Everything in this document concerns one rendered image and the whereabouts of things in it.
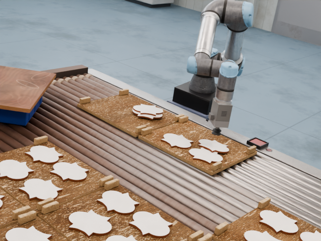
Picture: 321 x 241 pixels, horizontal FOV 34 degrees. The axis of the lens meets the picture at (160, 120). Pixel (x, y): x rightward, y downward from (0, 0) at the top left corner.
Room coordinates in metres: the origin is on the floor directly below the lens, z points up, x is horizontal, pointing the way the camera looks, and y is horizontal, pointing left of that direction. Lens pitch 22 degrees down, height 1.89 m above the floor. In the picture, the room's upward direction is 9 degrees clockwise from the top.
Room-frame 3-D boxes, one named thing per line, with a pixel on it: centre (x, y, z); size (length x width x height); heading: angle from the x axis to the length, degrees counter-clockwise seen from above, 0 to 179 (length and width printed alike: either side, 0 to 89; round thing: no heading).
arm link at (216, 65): (2.23, -0.24, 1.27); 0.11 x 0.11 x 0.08; 84
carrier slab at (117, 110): (2.40, 0.15, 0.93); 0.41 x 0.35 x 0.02; 51
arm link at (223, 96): (2.13, -0.25, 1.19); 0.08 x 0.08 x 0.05
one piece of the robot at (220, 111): (2.12, -0.24, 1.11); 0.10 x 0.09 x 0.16; 104
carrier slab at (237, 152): (2.15, -0.18, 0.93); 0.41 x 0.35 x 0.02; 52
